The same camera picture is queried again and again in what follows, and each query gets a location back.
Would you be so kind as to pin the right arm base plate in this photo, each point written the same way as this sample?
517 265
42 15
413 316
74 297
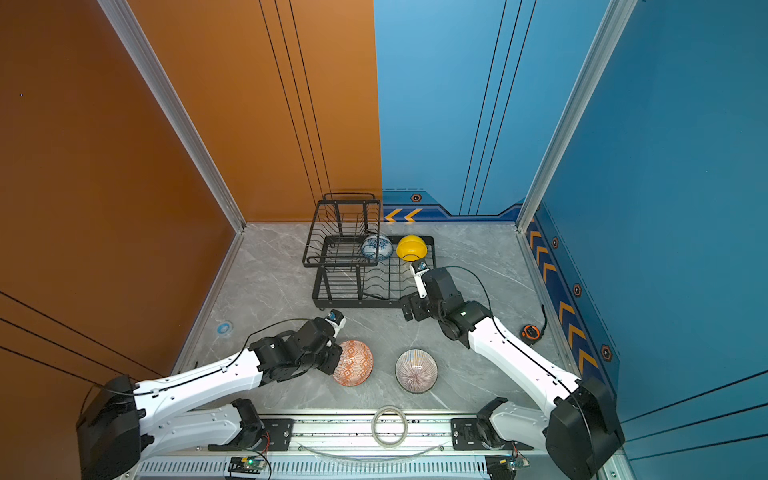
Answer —
470 434

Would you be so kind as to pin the left green circuit board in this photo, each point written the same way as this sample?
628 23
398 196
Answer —
248 465

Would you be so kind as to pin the orange patterned bowl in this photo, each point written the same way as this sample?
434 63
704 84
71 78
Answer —
355 364

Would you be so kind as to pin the right green circuit board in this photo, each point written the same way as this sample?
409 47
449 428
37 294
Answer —
505 467

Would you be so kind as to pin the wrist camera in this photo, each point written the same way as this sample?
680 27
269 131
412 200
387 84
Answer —
418 269
336 319

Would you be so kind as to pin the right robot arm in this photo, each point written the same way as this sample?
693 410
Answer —
575 419

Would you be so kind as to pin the clear tape roll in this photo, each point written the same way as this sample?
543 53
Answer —
389 427

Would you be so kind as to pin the blue ring sticker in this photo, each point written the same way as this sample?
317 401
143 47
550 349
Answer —
224 328

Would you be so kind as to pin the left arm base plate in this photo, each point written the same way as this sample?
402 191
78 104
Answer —
274 435

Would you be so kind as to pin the black wire dish rack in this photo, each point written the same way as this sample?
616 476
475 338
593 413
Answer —
343 277

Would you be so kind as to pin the green circuit board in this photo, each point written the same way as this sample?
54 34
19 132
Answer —
505 467
248 465

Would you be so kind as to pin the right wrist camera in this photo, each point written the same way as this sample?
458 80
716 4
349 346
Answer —
418 269

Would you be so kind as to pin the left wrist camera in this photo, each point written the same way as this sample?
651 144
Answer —
336 319

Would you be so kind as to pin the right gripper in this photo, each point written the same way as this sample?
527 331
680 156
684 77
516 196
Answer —
415 302

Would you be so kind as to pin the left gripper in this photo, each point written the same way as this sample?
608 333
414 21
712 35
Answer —
336 356

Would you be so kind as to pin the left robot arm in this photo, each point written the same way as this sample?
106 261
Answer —
129 421

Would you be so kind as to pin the blue floral bowl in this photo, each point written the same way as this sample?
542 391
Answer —
376 247

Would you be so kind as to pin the yellow bowl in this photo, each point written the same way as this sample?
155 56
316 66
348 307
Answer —
411 248

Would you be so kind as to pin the pink striped bowl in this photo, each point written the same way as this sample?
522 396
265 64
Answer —
416 371

